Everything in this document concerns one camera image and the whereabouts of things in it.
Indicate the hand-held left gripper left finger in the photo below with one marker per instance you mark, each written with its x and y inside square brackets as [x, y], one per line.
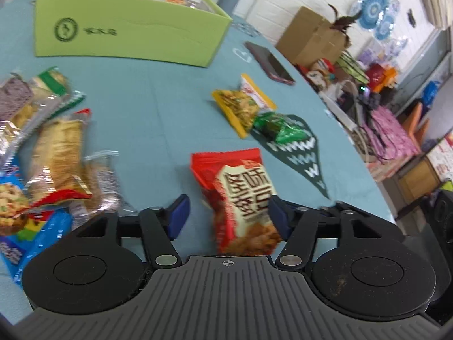
[177, 216]

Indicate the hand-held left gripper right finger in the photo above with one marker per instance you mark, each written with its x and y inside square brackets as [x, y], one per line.
[279, 217]

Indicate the small green candy packet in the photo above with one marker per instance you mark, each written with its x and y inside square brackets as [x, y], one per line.
[283, 132]

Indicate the green cardboard box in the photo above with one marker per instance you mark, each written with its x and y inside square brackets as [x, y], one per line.
[134, 35]

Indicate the clear wafer packet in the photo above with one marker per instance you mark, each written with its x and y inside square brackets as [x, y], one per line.
[102, 180]

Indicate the teal patterned tablecloth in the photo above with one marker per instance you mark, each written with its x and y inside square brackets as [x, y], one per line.
[148, 113]

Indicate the yellow snack packet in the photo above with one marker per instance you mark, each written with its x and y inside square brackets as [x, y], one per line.
[237, 108]

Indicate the white power strip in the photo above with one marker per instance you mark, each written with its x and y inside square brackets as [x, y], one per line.
[339, 113]

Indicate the clear biscuit packet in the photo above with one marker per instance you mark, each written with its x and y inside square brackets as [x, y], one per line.
[58, 152]

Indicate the blue snack packet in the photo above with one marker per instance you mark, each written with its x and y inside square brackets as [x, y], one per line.
[42, 244]

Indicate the wooden cabinet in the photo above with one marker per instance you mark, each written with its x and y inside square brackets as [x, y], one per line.
[417, 177]

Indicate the black charger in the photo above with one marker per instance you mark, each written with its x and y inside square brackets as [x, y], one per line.
[366, 95]

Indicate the small doll figurine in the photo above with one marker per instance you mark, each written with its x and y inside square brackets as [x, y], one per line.
[318, 72]

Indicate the dark smartphone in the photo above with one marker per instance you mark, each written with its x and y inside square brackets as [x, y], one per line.
[270, 62]

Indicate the green black patterned bag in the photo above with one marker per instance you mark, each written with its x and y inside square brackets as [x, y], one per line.
[350, 65]

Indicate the orange plastic chair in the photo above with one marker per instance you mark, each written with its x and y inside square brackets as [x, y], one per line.
[417, 120]

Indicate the red pot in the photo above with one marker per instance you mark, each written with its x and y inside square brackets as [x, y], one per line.
[375, 72]

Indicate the orange bag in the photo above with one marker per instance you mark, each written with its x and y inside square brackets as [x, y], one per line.
[389, 78]

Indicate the brown cardboard box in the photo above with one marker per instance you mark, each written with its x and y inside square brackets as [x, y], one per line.
[308, 39]

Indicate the silver foil snack packet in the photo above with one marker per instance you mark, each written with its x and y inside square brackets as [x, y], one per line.
[7, 138]

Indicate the blue plastic bag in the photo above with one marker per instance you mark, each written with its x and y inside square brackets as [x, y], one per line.
[430, 92]

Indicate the dark dried plant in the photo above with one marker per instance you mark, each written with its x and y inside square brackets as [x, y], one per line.
[341, 21]

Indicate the small blue wall plate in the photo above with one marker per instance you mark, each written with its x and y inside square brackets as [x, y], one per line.
[385, 26]

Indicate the large blue wall plate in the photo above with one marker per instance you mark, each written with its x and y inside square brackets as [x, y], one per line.
[373, 7]

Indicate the black wall bracket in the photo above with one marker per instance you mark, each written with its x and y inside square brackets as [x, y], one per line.
[411, 17]

